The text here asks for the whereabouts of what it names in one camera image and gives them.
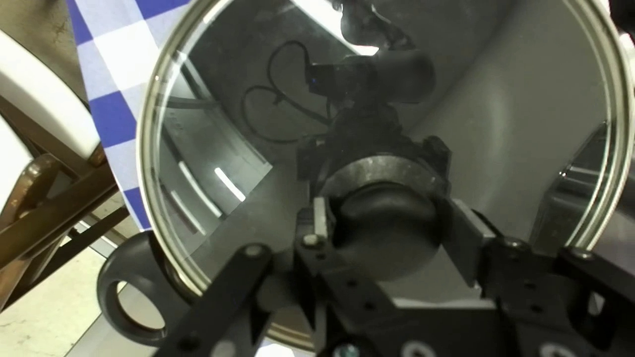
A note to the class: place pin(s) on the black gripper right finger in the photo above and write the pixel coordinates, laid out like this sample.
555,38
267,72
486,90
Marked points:
527,278

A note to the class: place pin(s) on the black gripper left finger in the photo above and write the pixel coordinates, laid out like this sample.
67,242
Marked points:
343,298

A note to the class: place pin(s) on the blue white checkered tablecloth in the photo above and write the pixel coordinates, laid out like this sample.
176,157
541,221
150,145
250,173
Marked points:
111,116

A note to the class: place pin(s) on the dish rack with orange items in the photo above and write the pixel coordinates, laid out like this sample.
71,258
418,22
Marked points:
51,211

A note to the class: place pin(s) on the black cooking pot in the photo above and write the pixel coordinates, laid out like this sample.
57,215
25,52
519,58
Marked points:
109,290

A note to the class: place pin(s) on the glass lid with black knob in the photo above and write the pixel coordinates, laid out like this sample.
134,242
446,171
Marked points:
386,219

